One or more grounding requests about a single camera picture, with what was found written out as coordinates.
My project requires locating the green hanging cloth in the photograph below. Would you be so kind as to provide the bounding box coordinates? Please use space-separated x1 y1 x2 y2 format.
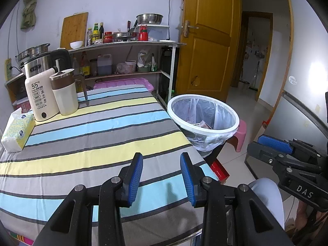
21 0 38 30

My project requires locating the clear plastic bottle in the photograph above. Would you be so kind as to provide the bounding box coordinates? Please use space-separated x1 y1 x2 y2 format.
72 56 81 76

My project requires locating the white water heater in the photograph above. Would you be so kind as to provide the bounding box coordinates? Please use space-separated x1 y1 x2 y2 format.
25 68 60 122

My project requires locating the dark sauce bottle yellow label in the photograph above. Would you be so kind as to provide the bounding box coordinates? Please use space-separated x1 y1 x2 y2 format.
80 51 91 79

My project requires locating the red thermos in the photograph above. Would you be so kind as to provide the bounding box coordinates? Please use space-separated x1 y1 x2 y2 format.
138 24 149 41

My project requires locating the pink plastic box lid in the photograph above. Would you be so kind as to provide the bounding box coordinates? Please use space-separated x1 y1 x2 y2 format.
93 77 154 91

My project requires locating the wooden cutting board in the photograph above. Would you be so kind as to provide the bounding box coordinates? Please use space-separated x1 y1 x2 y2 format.
60 12 89 50

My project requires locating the bundle of plastic bags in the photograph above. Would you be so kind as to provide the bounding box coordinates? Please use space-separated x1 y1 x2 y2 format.
137 51 158 73

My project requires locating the pink plastic stool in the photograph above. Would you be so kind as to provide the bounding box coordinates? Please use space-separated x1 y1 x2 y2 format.
231 119 248 152

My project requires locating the white metal shelf unit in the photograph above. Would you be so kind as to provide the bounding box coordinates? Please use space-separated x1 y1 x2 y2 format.
68 41 187 108

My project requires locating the yellow tissue pack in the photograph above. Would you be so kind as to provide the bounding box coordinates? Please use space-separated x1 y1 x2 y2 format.
1 108 35 153

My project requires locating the white plastic container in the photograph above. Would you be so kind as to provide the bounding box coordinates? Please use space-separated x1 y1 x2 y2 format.
147 24 170 41

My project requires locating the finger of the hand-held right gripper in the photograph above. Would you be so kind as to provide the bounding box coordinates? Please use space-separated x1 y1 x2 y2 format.
257 134 324 165
246 141 322 182

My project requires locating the steel kettle black handle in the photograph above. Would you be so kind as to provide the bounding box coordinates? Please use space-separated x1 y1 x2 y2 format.
24 49 71 79

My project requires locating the striped tablecloth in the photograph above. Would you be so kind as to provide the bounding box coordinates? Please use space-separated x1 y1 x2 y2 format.
0 84 221 239

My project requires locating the cream jug brown handle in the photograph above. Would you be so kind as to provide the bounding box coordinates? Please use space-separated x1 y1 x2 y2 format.
49 68 88 116

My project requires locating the person's right forearm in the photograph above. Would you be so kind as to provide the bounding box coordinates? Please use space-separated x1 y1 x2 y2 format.
292 200 328 246

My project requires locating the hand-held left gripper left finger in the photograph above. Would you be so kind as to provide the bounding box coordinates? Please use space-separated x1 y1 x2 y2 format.
33 152 144 246

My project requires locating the white plastic tub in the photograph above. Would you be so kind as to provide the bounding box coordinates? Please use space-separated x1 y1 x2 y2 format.
124 60 137 73

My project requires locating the yellow power strip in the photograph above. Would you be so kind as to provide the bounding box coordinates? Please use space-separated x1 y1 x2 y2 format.
5 58 13 81

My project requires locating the clear plastic bin liner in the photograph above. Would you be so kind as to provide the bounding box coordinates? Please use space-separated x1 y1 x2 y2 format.
170 96 236 157

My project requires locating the steel basin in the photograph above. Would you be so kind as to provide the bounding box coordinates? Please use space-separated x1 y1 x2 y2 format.
136 14 164 25

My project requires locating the steel frying pan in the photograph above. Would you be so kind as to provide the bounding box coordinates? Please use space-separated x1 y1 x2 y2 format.
112 31 137 41

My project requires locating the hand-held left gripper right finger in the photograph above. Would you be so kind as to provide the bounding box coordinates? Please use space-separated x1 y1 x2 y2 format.
179 152 294 246

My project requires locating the person's leg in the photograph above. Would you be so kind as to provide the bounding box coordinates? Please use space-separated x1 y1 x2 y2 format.
247 178 285 230

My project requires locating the red plastic crate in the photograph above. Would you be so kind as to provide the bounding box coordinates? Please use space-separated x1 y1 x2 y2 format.
210 159 230 183

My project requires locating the brass door handle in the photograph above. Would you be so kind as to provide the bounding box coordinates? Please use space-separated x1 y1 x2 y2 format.
182 20 199 38

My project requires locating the grey refrigerator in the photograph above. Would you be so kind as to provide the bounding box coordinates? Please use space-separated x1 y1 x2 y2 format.
245 0 328 180

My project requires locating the black bin with white rim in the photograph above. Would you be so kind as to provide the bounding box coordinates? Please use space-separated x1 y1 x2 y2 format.
167 94 240 158

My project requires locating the plastic jug with dark liquid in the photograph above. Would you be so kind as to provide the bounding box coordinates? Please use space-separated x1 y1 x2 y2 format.
97 54 113 75

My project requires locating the yellow wooden door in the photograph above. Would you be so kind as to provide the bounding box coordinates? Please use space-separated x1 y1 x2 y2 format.
175 0 241 103

